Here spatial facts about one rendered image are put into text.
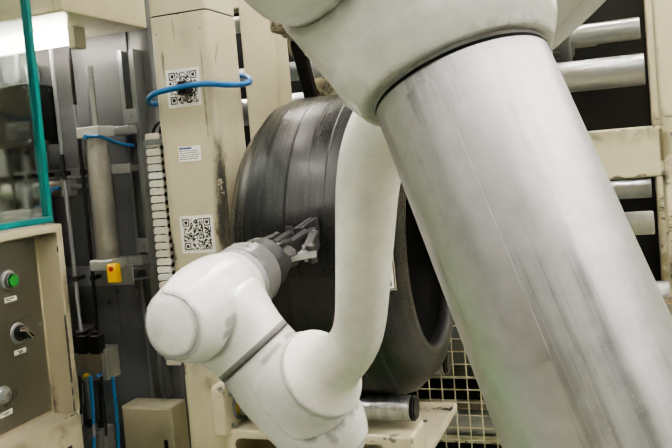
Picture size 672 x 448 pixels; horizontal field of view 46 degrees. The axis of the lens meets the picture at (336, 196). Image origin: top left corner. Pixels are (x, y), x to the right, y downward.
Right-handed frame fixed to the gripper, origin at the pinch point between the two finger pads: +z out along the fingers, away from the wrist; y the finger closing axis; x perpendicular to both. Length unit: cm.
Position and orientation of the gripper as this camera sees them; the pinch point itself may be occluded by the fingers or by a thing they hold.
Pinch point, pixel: (306, 231)
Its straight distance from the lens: 123.7
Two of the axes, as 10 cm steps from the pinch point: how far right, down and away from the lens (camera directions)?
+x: 1.3, 9.7, 1.8
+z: 3.2, -2.2, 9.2
